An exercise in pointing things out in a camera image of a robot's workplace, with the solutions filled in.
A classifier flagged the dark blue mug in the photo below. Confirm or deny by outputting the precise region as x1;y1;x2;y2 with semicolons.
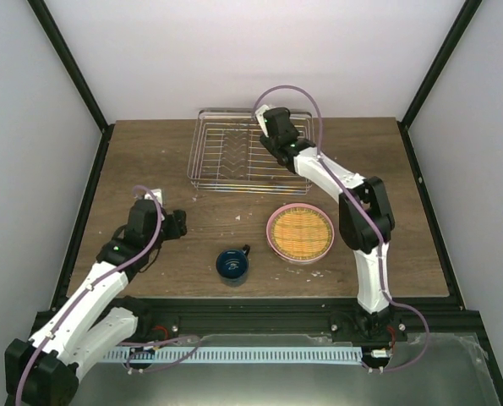
216;244;250;287

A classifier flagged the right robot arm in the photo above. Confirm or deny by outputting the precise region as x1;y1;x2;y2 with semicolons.
254;105;395;341

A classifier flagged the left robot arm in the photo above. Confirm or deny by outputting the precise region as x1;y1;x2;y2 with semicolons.
4;199;187;405

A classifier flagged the pink plate with woven pattern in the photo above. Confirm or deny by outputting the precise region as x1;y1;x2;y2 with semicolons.
266;203;335;265

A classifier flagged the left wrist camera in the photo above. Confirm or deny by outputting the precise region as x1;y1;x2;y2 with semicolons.
151;189;165;206

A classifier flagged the metal wire dish rack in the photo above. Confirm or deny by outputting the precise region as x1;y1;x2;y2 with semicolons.
187;107;311;195

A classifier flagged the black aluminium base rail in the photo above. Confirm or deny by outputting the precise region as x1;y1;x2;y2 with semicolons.
93;298;484;345

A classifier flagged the light blue slotted cable duct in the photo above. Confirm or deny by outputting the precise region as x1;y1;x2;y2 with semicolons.
101;347;363;365

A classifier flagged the left black frame post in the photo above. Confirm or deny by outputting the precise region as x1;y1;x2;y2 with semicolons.
25;0;110;133

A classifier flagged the black frame post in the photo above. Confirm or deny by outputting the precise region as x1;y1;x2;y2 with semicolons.
398;0;484;128
25;0;110;133

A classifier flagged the right black frame post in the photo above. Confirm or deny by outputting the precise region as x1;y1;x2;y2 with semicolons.
398;0;484;128

